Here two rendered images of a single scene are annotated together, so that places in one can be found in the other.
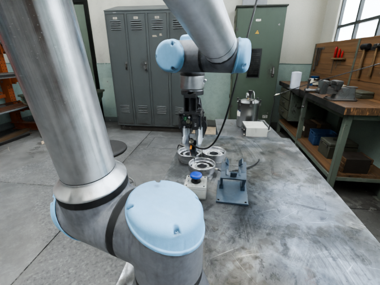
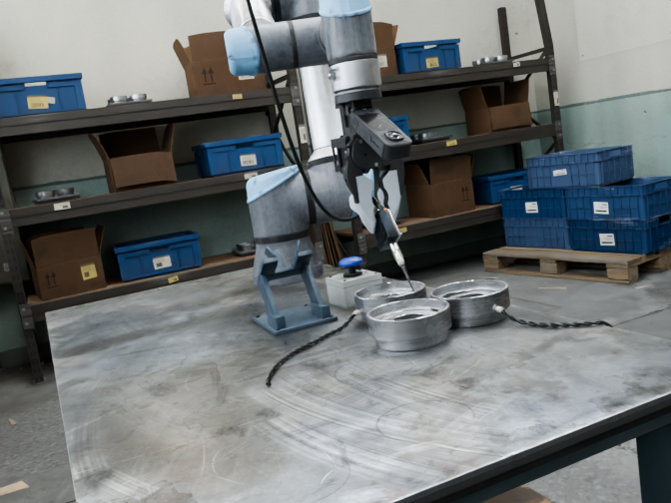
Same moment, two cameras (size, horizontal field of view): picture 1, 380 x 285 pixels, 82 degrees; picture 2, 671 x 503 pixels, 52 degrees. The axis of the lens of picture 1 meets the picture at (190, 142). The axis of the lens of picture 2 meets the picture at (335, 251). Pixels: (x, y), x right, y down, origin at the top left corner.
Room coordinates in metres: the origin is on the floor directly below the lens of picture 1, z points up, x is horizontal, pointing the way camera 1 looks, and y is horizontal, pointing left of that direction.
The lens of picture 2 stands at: (1.56, -0.60, 1.05)
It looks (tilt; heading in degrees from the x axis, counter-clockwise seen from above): 8 degrees down; 149
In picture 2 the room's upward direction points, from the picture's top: 9 degrees counter-clockwise
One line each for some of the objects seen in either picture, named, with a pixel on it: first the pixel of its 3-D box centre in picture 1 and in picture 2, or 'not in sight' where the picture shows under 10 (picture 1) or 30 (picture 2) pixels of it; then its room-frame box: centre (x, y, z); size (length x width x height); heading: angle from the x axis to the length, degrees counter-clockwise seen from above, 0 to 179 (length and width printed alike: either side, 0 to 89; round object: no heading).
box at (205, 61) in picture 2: not in sight; (222, 67); (-2.69, 1.27, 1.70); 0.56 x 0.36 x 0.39; 78
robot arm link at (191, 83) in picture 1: (193, 83); (353, 79); (0.69, -0.01, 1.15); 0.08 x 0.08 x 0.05
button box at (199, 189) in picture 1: (195, 187); (352, 286); (0.62, -0.02, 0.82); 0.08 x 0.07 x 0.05; 173
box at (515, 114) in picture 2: not in sight; (495, 108); (-2.43, 3.41, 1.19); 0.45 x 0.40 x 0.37; 78
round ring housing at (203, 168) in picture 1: (202, 167); (390, 302); (0.76, -0.05, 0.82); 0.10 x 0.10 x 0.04
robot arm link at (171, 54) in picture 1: (182, 56); (328, 40); (0.59, 0.02, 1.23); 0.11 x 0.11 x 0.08; 66
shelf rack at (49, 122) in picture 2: not in sight; (159, 185); (-2.78, 0.74, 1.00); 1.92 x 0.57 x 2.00; 83
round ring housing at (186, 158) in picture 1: (189, 155); (470, 302); (0.87, 0.00, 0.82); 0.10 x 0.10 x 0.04
